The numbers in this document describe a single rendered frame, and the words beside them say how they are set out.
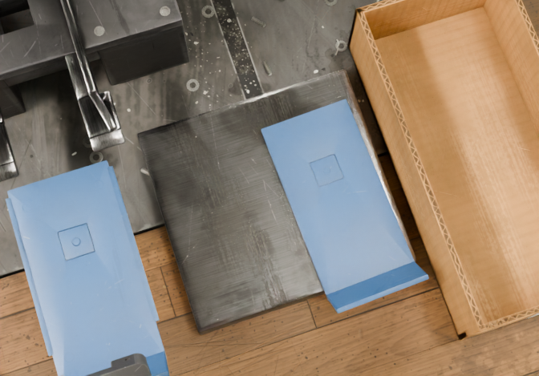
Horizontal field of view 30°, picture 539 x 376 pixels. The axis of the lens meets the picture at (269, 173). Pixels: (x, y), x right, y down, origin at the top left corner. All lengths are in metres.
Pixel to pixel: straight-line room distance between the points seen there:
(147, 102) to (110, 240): 0.16
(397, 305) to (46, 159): 0.29
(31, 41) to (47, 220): 0.14
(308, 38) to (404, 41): 0.08
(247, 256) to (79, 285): 0.14
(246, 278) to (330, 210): 0.08
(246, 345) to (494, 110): 0.27
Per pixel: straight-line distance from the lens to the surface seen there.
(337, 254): 0.75
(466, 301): 0.71
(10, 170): 0.72
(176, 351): 0.76
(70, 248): 0.69
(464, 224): 0.78
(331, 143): 0.77
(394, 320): 0.77
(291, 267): 0.75
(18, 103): 0.80
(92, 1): 0.75
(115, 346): 0.67
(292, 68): 0.81
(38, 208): 0.70
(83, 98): 0.72
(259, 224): 0.75
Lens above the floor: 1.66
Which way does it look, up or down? 75 degrees down
